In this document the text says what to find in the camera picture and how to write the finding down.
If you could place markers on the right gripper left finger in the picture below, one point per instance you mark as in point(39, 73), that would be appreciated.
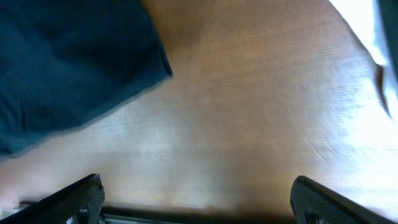
point(80, 202)

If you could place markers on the navy blue shorts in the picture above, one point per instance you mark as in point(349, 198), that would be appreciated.
point(65, 63)

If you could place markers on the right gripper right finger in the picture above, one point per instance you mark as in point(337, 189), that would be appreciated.
point(314, 203)

